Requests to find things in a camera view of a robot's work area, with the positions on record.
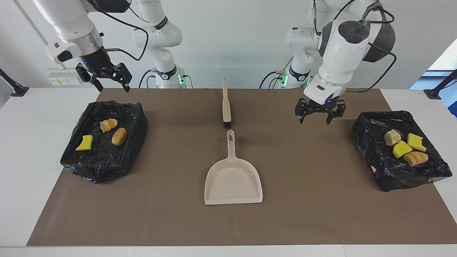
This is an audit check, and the croissant piece with beige underside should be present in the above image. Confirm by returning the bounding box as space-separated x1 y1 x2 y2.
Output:
403 151 429 167

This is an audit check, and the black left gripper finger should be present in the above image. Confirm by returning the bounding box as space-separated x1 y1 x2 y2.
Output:
326 100 346 125
295 99 312 124

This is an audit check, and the beige torn bread piece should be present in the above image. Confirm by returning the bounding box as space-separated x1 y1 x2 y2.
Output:
385 130 402 146

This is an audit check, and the brown oval bun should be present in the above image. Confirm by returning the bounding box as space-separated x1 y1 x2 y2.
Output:
112 127 128 146

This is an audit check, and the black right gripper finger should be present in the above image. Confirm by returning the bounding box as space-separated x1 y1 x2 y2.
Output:
108 62 133 93
75 63 104 92

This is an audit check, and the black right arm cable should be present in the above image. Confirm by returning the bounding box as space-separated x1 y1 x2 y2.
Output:
86 0 149 61

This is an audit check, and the black bag lined bin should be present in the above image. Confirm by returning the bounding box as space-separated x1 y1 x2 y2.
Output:
60 101 149 184
352 110 453 192

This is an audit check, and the orange striped croissant piece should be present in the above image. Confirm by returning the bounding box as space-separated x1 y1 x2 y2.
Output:
100 118 118 133

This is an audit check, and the beige plastic dustpan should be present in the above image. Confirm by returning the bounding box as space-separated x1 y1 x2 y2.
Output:
204 130 263 205

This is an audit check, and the white wall socket box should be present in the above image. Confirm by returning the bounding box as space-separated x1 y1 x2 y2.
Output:
47 68 85 86

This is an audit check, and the yellow sponge piece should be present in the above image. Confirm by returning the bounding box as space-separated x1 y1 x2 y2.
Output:
392 140 413 159
407 133 427 152
75 135 94 151

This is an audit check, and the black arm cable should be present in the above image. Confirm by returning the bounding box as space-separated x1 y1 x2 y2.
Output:
312 0 398 93
86 0 149 61

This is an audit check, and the brown table mat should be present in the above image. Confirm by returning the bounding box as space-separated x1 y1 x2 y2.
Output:
26 88 457 247

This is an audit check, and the black base power cable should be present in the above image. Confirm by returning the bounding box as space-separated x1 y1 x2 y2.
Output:
139 69 157 89
259 70 286 89

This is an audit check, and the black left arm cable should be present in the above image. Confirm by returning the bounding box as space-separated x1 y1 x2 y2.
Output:
312 0 398 93

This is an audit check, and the white wall conduit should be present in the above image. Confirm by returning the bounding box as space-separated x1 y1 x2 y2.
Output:
14 0 65 69

